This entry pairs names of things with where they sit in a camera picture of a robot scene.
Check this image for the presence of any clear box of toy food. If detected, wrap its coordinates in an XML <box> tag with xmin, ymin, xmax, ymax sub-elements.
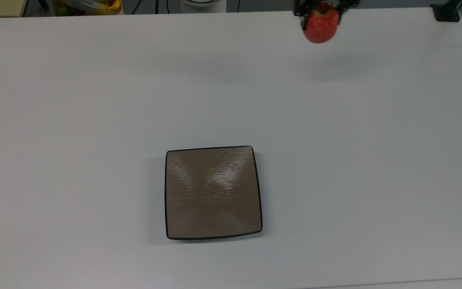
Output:
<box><xmin>53</xmin><ymin>0</ymin><xmax>124</xmax><ymax>16</ymax></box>

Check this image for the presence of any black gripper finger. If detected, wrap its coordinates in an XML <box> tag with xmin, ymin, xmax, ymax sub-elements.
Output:
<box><xmin>337</xmin><ymin>0</ymin><xmax>360</xmax><ymax>19</ymax></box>
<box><xmin>294</xmin><ymin>0</ymin><xmax>311</xmax><ymax>31</ymax></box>

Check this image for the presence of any square brown ceramic plate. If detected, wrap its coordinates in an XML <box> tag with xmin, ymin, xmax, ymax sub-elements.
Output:
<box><xmin>164</xmin><ymin>145</ymin><xmax>263</xmax><ymax>240</ymax></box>

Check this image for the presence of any black clamp stand base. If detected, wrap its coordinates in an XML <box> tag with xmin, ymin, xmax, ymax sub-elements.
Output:
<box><xmin>431</xmin><ymin>0</ymin><xmax>462</xmax><ymax>22</ymax></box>

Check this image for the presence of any red apple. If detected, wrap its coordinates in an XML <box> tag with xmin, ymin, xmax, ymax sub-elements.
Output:
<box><xmin>303</xmin><ymin>2</ymin><xmax>340</xmax><ymax>44</ymax></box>

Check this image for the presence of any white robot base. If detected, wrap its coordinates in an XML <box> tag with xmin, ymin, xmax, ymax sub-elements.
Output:
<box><xmin>180</xmin><ymin>0</ymin><xmax>228</xmax><ymax>14</ymax></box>

